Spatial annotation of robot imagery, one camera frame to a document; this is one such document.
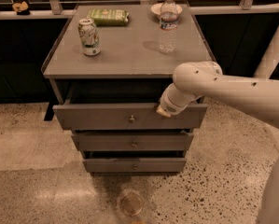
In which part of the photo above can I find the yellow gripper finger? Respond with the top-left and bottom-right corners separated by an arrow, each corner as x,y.
156,105 -> 171,118

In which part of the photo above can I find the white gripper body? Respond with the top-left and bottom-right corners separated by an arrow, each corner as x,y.
159,84 -> 200,116

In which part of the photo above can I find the grey top drawer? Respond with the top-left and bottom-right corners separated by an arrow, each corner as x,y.
53,103 -> 207,131

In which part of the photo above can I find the grey drawer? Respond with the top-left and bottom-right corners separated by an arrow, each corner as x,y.
53,103 -> 207,131
72,132 -> 193,151
83,158 -> 186,173

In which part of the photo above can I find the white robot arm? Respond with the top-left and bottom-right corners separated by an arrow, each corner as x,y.
157,25 -> 279,224

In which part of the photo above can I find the grey middle drawer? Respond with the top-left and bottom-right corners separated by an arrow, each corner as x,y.
72,132 -> 193,151

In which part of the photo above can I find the grey drawer cabinet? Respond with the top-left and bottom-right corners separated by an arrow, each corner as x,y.
40,3 -> 220,174

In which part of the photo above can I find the grey bottom drawer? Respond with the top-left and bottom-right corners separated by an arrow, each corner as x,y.
83,158 -> 186,173

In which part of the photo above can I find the clear plastic water bottle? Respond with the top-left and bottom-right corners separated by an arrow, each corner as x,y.
160,0 -> 178,54

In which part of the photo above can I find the white bowl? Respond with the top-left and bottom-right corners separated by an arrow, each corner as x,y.
151,3 -> 183,18

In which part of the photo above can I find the green snack bag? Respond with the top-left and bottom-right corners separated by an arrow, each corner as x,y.
88,8 -> 130,26

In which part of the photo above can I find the white green soda can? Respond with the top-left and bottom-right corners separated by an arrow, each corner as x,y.
78,19 -> 100,56

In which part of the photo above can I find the small yellow black object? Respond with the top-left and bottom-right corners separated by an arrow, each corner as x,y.
12,1 -> 30,15

